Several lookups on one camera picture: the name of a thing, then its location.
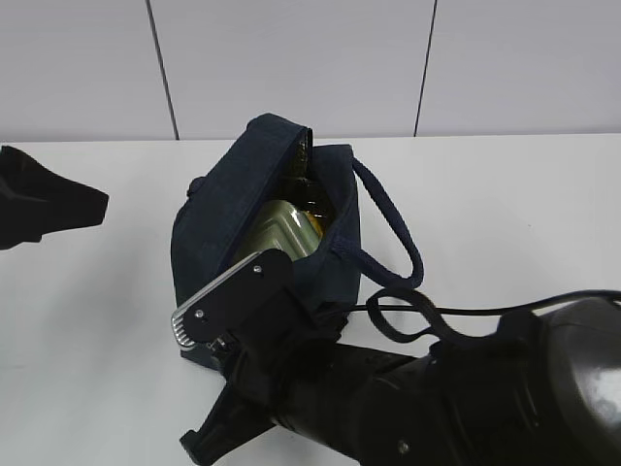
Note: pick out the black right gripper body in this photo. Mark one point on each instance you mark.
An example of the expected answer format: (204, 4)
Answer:
(267, 345)

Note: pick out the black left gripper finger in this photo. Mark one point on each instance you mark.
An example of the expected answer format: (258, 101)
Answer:
(36, 202)

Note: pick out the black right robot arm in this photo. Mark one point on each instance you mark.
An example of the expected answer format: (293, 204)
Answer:
(540, 390)

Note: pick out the green lidded glass container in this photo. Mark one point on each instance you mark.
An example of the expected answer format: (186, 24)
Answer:
(282, 226)

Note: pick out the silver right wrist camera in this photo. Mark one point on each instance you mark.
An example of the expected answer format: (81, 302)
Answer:
(230, 298)

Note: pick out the navy blue lunch bag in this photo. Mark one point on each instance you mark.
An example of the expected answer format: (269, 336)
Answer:
(276, 189)

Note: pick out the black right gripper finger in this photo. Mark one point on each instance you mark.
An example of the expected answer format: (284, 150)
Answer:
(232, 422)

